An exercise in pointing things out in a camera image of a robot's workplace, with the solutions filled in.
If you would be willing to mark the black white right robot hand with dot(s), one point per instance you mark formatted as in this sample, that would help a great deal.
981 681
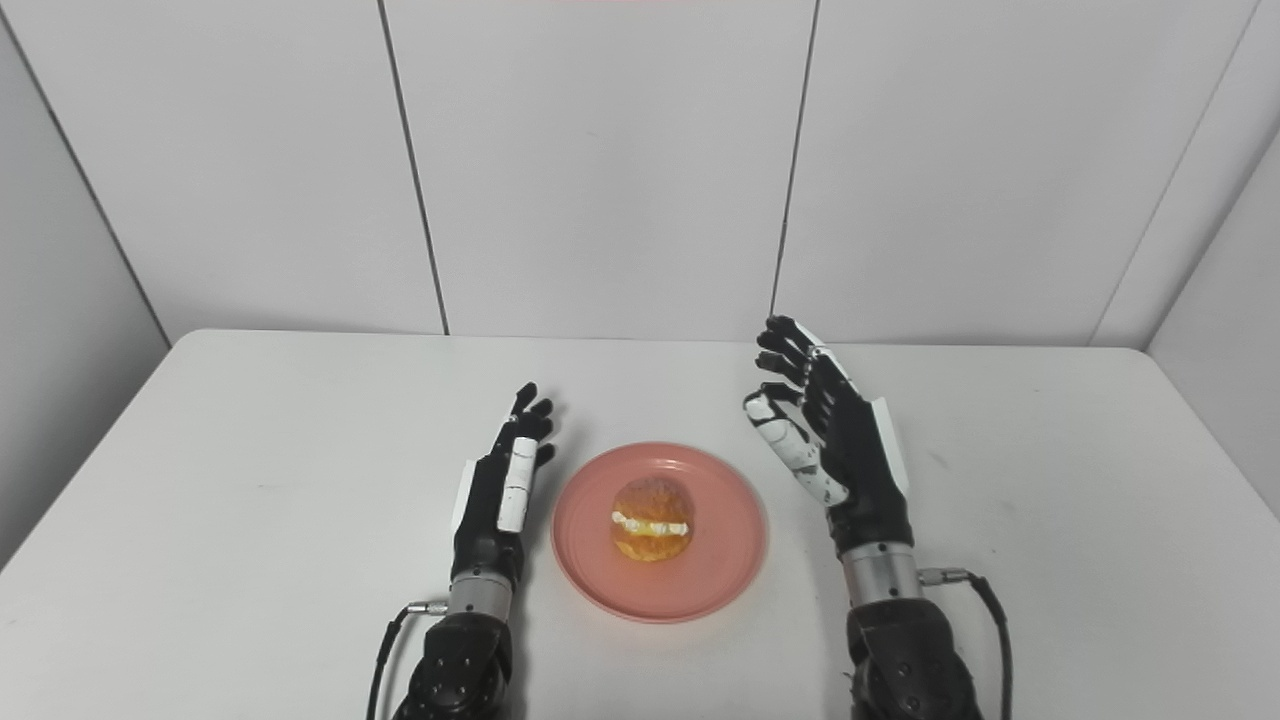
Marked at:
850 460

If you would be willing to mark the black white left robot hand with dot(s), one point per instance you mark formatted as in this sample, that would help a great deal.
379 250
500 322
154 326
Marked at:
490 520

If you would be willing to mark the cream puff pastry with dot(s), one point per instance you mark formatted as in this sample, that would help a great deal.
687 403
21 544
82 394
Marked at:
652 518

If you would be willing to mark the pink round plate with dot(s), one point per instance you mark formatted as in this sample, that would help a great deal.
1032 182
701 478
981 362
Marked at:
720 560

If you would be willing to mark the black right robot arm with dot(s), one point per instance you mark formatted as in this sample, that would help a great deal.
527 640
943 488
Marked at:
900 650

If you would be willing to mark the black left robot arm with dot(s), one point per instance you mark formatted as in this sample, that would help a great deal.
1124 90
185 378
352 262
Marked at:
465 660

